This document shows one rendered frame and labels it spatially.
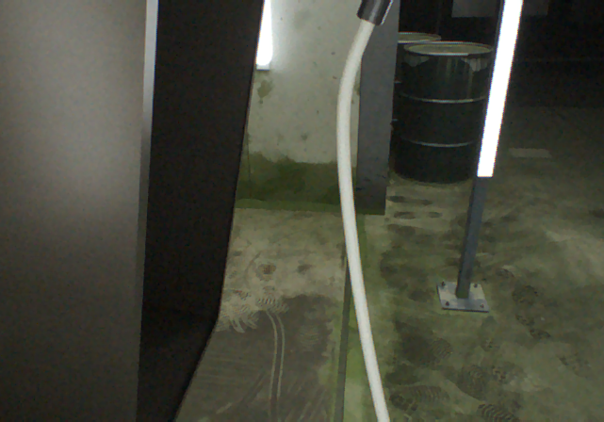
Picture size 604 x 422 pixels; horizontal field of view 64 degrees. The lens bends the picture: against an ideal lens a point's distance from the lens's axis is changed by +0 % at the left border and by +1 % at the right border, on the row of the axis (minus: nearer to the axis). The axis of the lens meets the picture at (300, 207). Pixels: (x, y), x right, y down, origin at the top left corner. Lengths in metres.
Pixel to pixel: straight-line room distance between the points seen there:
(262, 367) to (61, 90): 1.45
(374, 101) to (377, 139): 0.22
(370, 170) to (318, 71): 0.65
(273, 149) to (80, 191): 2.32
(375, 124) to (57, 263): 2.28
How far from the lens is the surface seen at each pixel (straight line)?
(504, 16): 1.86
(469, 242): 2.14
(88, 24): 0.51
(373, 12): 0.55
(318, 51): 2.67
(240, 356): 1.89
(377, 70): 2.68
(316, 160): 2.83
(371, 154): 2.80
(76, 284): 0.64
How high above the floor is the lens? 1.32
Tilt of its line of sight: 26 degrees down
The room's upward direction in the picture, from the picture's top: 1 degrees counter-clockwise
